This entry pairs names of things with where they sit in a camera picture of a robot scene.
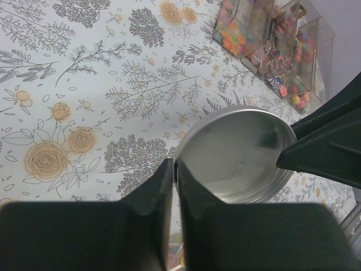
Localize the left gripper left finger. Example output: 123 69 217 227
1 159 173 270

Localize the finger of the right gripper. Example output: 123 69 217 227
276 75 360 189

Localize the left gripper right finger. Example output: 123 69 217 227
175 162 353 270

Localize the silver round jar lid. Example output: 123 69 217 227
175 106 297 204

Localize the clear compartment candy box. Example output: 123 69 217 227
212 1 335 114

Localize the clear plastic jar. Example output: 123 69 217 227
167 243 186 271

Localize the floral patterned table mat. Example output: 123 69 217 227
0 0 361 235

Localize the aluminium frame rail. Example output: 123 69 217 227
340 202 361 252

